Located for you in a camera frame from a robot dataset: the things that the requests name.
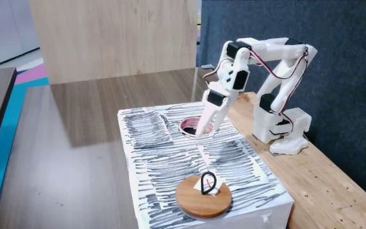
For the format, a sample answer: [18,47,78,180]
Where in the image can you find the white box with black scribbles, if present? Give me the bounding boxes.
[117,101,295,229]

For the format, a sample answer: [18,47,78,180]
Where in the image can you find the white paper tag red mark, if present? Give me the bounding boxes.
[193,176,226,197]

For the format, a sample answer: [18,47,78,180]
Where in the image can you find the round wooden lid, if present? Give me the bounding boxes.
[174,174,233,219]

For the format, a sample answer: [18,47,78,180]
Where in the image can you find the light wooden panel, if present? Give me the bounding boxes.
[29,0,200,85]

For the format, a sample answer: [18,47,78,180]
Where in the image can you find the light wooden plank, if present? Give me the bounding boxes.
[226,91,366,229]

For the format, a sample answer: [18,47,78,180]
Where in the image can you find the dark blue partition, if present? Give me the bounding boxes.
[196,0,366,209]

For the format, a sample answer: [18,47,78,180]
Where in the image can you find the pink floor mat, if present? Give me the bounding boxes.
[14,63,48,85]

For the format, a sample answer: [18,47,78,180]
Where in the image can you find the teal floor mat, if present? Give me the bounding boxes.
[0,76,50,229]

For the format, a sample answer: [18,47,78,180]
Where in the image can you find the black loop handle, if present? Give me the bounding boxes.
[200,171,218,196]

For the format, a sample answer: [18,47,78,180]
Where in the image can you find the red black servo cable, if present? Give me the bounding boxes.
[202,46,310,137]

